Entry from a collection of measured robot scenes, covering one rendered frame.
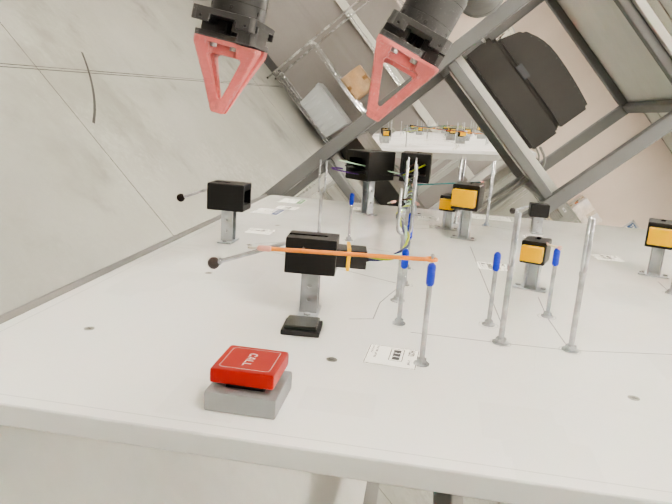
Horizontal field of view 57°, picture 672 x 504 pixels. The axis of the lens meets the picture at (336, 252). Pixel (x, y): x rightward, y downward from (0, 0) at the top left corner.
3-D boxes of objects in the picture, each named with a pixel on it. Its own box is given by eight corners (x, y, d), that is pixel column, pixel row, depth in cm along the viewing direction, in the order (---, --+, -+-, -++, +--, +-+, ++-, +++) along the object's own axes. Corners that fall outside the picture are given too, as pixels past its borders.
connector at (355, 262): (324, 259, 71) (325, 242, 71) (366, 263, 71) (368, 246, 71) (324, 266, 68) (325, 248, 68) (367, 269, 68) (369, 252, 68)
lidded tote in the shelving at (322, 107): (296, 99, 744) (317, 82, 736) (303, 99, 784) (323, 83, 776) (327, 140, 751) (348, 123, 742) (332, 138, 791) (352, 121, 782)
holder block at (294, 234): (289, 263, 72) (291, 229, 71) (337, 267, 72) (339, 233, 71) (284, 272, 68) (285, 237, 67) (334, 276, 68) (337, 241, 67)
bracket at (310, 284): (301, 304, 73) (303, 264, 72) (321, 306, 73) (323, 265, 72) (295, 317, 69) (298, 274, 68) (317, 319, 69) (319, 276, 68)
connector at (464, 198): (475, 207, 115) (477, 190, 115) (473, 208, 113) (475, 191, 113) (452, 204, 117) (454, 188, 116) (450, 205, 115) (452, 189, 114)
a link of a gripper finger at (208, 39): (256, 119, 71) (274, 36, 69) (242, 121, 64) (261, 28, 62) (200, 104, 71) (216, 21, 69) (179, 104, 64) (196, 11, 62)
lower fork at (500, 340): (510, 347, 64) (529, 213, 61) (492, 345, 65) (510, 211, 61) (507, 340, 66) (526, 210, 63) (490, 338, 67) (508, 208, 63)
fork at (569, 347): (581, 355, 64) (604, 219, 60) (563, 352, 64) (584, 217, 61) (577, 348, 66) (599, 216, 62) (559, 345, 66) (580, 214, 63)
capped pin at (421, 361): (410, 361, 59) (422, 251, 56) (424, 360, 59) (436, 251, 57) (417, 368, 57) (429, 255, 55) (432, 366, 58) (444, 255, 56)
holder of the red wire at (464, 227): (484, 232, 129) (490, 180, 126) (473, 243, 117) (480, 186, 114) (460, 229, 131) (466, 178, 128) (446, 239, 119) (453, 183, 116)
